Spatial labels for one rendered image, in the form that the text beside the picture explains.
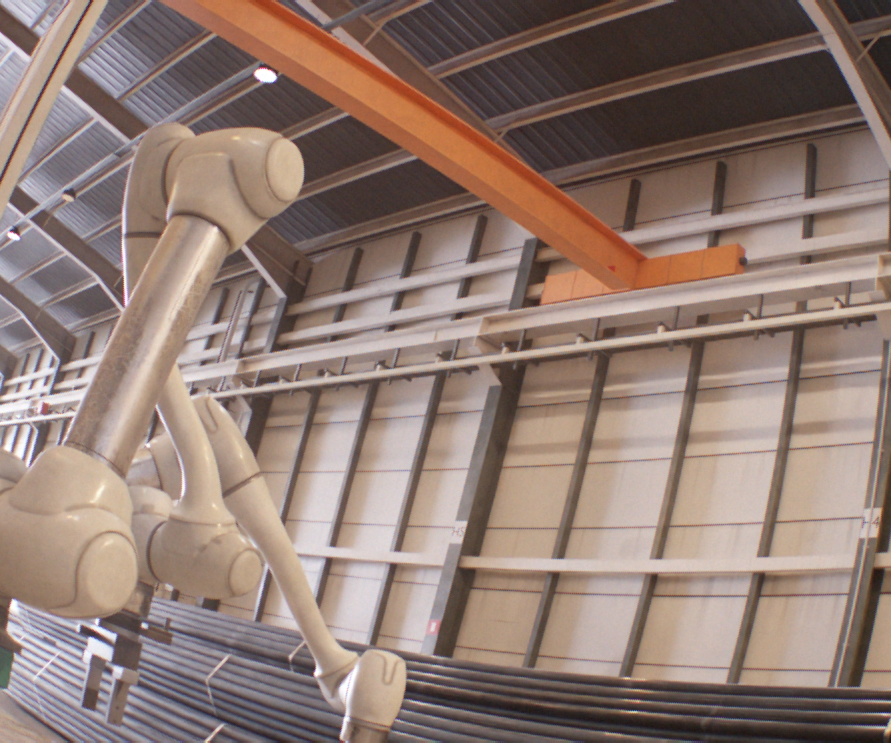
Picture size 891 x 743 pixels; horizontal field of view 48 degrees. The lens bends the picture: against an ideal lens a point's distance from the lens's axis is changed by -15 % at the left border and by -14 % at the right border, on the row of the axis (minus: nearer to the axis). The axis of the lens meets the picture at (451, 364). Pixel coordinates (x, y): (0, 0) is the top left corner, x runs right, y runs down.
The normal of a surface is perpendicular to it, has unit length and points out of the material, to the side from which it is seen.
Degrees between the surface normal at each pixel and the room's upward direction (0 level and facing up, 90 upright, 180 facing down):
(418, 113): 90
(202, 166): 86
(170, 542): 102
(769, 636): 90
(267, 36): 90
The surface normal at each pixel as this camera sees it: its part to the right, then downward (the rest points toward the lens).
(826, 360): -0.70, -0.40
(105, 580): 0.83, 0.13
